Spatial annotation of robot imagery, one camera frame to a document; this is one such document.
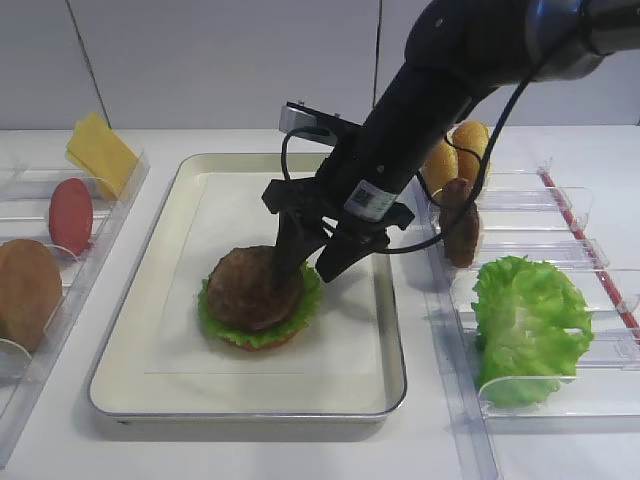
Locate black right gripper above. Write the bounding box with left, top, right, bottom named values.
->
left=262, top=127, right=414, bottom=288

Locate brown meat patty front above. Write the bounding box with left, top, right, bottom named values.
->
left=206, top=245, right=303, bottom=332

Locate brown meat patty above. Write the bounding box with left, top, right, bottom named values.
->
left=438, top=177, right=480, bottom=268
left=206, top=245, right=303, bottom=332

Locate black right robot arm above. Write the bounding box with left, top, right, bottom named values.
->
left=262, top=1, right=639, bottom=283

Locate green lettuce on burger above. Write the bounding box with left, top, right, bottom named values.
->
left=197, top=262, right=323, bottom=340

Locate brown meat patty rear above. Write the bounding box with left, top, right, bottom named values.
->
left=438, top=177, right=480, bottom=268

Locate bread bun slice left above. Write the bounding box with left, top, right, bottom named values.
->
left=421, top=140, right=458, bottom=200

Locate bread bun slice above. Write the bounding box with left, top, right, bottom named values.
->
left=451, top=121, right=490, bottom=186
left=421, top=140, right=458, bottom=200

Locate bread bun slice right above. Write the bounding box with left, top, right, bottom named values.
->
left=451, top=121, right=490, bottom=186

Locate green lettuce leaf in rack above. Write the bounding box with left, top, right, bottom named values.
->
left=472, top=256, right=594, bottom=408

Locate yellow cheese slice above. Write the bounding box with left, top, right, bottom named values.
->
left=66, top=112, right=138, bottom=200

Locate red tomato slice in rack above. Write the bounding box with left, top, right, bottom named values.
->
left=48, top=178, right=93, bottom=256

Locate burger stack bottom bun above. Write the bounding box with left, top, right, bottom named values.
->
left=203, top=324, right=306, bottom=352

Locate cream metal tray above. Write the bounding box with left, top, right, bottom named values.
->
left=88, top=153, right=407, bottom=421

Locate clear acrylic left rack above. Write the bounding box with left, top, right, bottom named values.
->
left=1, top=156, right=149, bottom=464

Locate clear acrylic rack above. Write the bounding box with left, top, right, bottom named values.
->
left=423, top=155, right=639, bottom=479
left=1, top=156, right=149, bottom=464

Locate brown bun slice left rack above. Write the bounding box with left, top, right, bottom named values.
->
left=1, top=239, right=62, bottom=354

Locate clear acrylic right rack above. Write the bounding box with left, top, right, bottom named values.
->
left=423, top=155, right=639, bottom=479

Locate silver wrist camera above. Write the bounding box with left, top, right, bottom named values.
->
left=279, top=102, right=360, bottom=147

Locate black cable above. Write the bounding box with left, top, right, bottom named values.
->
left=280, top=0, right=594, bottom=256

